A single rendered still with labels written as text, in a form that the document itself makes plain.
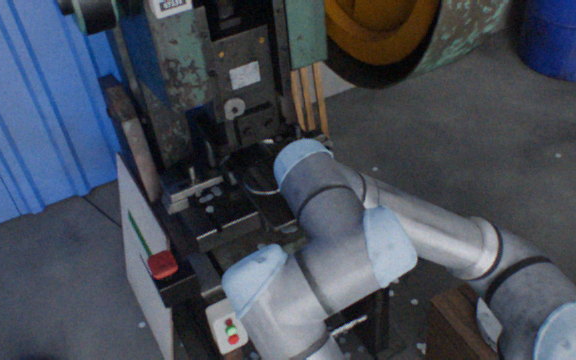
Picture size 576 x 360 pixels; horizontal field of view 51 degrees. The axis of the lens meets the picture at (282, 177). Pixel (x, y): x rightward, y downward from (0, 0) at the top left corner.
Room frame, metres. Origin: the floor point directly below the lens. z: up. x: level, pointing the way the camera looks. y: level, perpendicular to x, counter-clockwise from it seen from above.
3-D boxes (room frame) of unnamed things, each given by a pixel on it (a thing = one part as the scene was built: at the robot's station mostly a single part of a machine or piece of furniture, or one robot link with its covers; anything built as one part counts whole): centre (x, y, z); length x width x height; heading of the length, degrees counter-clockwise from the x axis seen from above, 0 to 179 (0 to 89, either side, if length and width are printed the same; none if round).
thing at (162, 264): (0.95, 0.30, 0.72); 0.07 x 0.06 x 0.08; 23
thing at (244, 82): (1.25, 0.07, 1.04); 0.17 x 0.15 x 0.30; 23
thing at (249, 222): (1.29, 0.09, 0.68); 0.45 x 0.30 x 0.06; 113
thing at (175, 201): (1.22, 0.24, 0.76); 0.17 x 0.06 x 0.10; 113
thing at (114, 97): (1.31, 0.39, 0.45); 0.92 x 0.12 x 0.90; 23
